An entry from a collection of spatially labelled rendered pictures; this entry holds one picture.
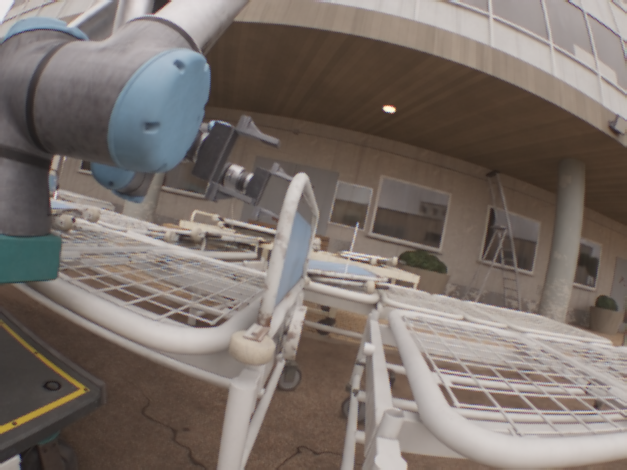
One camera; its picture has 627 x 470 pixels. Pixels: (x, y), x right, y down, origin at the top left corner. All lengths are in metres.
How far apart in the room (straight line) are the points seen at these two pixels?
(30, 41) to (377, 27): 4.10
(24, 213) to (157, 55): 0.24
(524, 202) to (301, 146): 5.63
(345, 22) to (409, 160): 3.88
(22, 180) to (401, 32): 4.23
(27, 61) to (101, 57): 0.11
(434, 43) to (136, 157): 4.21
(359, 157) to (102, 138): 6.74
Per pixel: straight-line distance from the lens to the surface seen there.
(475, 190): 7.62
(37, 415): 0.56
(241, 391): 0.44
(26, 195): 0.43
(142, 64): 0.33
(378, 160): 7.01
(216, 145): 0.68
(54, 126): 0.38
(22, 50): 0.46
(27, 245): 0.44
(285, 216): 0.46
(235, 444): 0.50
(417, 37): 4.36
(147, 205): 5.53
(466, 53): 4.50
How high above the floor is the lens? 0.67
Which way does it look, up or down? 1 degrees up
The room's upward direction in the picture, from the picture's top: 13 degrees clockwise
